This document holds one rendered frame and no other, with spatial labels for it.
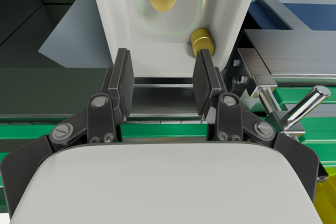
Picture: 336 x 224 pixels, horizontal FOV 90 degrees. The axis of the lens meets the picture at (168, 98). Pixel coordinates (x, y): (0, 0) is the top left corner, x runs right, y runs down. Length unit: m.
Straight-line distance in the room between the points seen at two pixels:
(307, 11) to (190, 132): 0.43
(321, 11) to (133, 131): 0.53
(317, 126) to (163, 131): 0.21
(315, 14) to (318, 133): 0.37
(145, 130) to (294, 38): 0.30
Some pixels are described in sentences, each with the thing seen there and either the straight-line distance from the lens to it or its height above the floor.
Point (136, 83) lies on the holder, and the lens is 0.34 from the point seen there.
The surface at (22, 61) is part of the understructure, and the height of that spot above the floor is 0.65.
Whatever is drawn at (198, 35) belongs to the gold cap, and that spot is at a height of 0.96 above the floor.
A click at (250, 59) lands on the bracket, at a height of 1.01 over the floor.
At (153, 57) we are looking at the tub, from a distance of 0.29.
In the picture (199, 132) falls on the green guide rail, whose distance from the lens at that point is 0.31.
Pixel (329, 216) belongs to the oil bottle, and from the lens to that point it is 0.36.
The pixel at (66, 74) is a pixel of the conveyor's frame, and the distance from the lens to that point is 0.41.
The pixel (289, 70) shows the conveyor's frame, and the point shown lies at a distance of 0.29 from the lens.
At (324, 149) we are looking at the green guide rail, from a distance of 0.36.
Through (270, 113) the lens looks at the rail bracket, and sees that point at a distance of 0.21.
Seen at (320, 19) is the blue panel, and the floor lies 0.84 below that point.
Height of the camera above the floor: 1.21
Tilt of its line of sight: 39 degrees down
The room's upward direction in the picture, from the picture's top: 178 degrees clockwise
